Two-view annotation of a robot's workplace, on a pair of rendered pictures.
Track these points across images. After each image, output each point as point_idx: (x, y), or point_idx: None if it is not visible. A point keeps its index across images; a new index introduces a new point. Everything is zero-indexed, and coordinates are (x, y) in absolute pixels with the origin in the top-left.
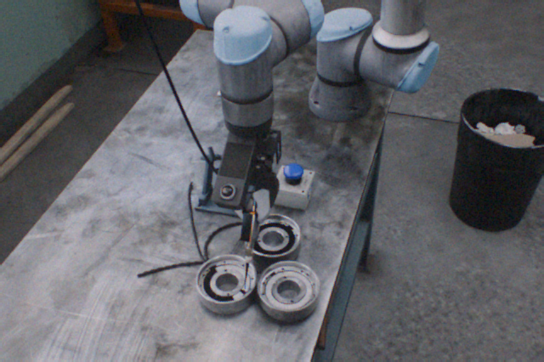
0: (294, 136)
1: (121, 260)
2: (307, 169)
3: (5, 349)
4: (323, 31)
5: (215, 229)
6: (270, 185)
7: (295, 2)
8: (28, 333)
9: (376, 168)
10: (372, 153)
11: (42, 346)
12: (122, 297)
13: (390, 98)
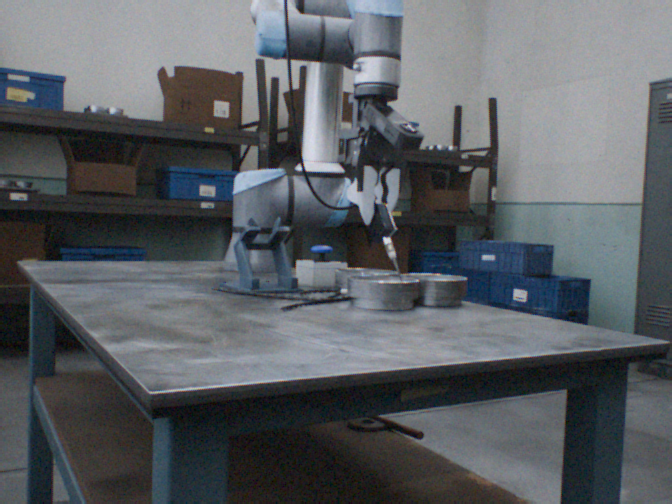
0: (254, 276)
1: (240, 310)
2: None
3: (238, 346)
4: (252, 177)
5: (294, 296)
6: (401, 161)
7: None
8: (241, 338)
9: None
10: None
11: (280, 338)
12: (295, 317)
13: (290, 267)
